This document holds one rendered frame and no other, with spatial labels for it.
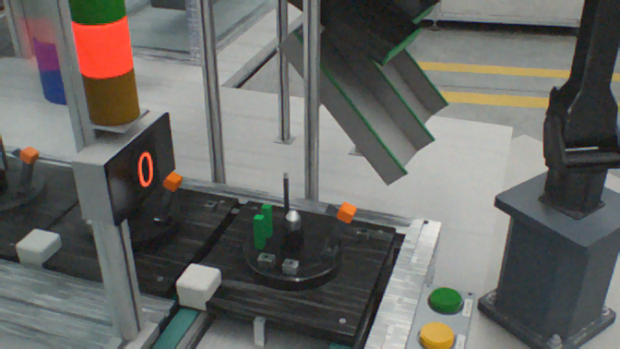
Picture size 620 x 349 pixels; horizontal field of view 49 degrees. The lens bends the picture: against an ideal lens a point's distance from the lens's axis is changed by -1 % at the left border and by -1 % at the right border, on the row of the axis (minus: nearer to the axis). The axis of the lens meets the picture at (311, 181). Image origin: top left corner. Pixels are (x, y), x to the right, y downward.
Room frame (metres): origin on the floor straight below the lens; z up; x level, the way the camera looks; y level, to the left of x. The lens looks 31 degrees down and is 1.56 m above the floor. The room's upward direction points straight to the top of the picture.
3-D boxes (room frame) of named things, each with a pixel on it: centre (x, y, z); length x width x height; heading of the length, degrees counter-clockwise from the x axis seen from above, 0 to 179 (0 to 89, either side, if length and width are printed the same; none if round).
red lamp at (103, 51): (0.62, 0.20, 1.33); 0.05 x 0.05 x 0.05
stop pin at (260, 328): (0.64, 0.06, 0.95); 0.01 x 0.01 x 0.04; 72
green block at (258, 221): (0.76, 0.07, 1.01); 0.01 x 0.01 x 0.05; 72
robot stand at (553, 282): (0.76, -0.35, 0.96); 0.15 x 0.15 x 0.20; 36
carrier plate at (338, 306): (0.76, 0.03, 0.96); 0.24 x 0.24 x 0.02; 72
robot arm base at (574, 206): (0.77, -0.35, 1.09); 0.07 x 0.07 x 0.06; 36
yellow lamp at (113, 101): (0.62, 0.20, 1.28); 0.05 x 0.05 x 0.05
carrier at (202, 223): (0.84, 0.27, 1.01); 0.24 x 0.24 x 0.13; 72
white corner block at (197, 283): (0.70, 0.15, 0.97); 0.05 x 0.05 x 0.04; 72
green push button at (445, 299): (0.68, -0.17, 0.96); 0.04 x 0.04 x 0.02
